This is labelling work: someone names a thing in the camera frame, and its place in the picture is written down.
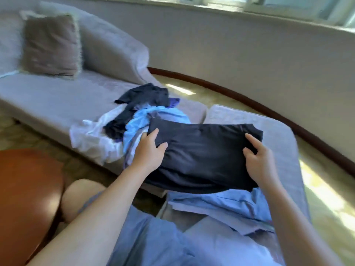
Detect light blue gradient splatter T-shirt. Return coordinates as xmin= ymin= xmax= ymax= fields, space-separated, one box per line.
xmin=123 ymin=105 xmax=192 ymax=167

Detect white framed window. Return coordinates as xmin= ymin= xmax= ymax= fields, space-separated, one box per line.
xmin=128 ymin=0 xmax=355 ymax=28

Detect person's right leg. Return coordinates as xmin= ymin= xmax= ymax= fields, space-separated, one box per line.
xmin=60 ymin=179 xmax=107 ymax=224

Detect light blue printed T-shirt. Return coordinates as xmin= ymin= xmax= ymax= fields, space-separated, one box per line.
xmin=166 ymin=187 xmax=275 ymax=236

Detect pile of clothes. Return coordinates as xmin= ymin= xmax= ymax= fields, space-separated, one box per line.
xmin=69 ymin=83 xmax=192 ymax=167

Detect person's right forearm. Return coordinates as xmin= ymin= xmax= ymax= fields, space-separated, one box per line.
xmin=263 ymin=183 xmax=345 ymax=266

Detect grey splatter print T-shirt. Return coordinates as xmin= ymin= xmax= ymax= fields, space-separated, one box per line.
xmin=183 ymin=216 xmax=284 ymax=266

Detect round wooden table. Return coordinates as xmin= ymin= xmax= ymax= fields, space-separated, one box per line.
xmin=0 ymin=149 xmax=64 ymax=266

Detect person's left hand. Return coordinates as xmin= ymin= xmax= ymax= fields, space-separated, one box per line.
xmin=132 ymin=128 xmax=169 ymax=175

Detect dark wooden baseboard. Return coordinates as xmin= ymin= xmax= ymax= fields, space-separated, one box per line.
xmin=149 ymin=67 xmax=355 ymax=176

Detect grey velvet chaise sofa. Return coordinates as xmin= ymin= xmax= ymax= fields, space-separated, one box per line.
xmin=0 ymin=1 xmax=207 ymax=197

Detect dark navy T-shirt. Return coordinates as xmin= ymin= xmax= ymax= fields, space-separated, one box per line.
xmin=145 ymin=119 xmax=264 ymax=194

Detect blue denim shorts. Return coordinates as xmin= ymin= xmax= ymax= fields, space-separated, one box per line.
xmin=78 ymin=191 xmax=212 ymax=266

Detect person's right hand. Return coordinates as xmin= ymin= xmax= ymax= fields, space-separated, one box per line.
xmin=242 ymin=133 xmax=283 ymax=189

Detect brown fringed cushion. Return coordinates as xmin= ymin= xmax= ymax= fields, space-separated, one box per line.
xmin=19 ymin=11 xmax=84 ymax=80

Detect person's left forearm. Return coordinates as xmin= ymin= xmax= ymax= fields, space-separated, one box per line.
xmin=28 ymin=163 xmax=159 ymax=266

